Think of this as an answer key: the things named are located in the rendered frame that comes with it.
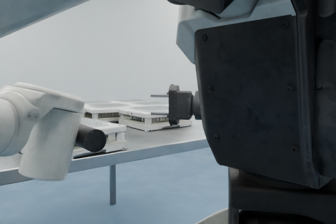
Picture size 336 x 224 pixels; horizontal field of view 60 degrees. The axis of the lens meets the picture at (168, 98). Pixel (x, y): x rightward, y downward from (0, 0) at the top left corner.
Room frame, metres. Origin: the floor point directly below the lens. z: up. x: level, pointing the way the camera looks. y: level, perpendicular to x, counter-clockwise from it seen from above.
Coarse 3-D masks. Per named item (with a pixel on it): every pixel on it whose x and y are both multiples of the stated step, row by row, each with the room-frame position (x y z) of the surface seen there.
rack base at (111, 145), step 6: (108, 138) 0.89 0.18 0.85; (114, 138) 0.89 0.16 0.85; (108, 144) 0.82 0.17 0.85; (114, 144) 0.83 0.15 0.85; (120, 144) 0.85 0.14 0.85; (126, 144) 0.86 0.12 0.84; (78, 150) 0.75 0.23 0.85; (84, 150) 0.76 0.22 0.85; (102, 150) 0.82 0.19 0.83; (108, 150) 0.82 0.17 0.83; (114, 150) 0.83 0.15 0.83; (72, 156) 0.74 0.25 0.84
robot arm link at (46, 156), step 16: (48, 112) 0.39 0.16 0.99; (64, 112) 0.39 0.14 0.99; (32, 128) 0.39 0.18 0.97; (48, 128) 0.39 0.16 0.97; (64, 128) 0.39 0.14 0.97; (80, 128) 0.44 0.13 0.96; (32, 144) 0.38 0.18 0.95; (48, 144) 0.38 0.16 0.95; (64, 144) 0.39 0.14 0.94; (80, 144) 0.43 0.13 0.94; (96, 144) 0.42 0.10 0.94; (32, 160) 0.38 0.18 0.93; (48, 160) 0.38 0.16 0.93; (64, 160) 0.40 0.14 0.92; (32, 176) 0.38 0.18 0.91; (48, 176) 0.38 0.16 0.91; (64, 176) 0.40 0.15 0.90
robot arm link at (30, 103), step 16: (0, 96) 0.34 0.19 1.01; (16, 96) 0.33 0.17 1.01; (32, 96) 0.34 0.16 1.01; (48, 96) 0.35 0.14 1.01; (64, 96) 0.38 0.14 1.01; (16, 112) 0.32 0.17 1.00; (32, 112) 0.33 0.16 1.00; (80, 112) 0.42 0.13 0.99; (16, 128) 0.31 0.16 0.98; (16, 144) 0.32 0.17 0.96
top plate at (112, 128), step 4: (108, 124) 0.87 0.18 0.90; (112, 124) 0.87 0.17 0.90; (116, 124) 0.87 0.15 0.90; (120, 124) 0.87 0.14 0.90; (96, 128) 0.80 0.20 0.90; (100, 128) 0.80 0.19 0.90; (104, 128) 0.81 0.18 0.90; (108, 128) 0.82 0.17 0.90; (112, 128) 0.83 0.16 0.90; (116, 128) 0.84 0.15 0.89; (120, 128) 0.85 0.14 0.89; (124, 128) 0.86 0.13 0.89; (104, 132) 0.81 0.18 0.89; (108, 132) 0.82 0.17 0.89; (112, 132) 0.83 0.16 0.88; (116, 132) 0.84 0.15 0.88
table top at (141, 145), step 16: (128, 128) 1.24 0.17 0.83; (176, 128) 1.24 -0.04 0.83; (192, 128) 1.24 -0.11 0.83; (128, 144) 0.92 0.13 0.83; (144, 144) 0.92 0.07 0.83; (160, 144) 0.92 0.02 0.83; (176, 144) 0.95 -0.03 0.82; (192, 144) 0.99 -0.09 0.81; (208, 144) 1.03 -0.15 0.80; (0, 160) 0.73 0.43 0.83; (16, 160) 0.73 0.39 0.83; (80, 160) 0.76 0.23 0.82; (96, 160) 0.79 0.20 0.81; (112, 160) 0.81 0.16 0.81; (128, 160) 0.84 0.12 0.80; (0, 176) 0.65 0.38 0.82; (16, 176) 0.67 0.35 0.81
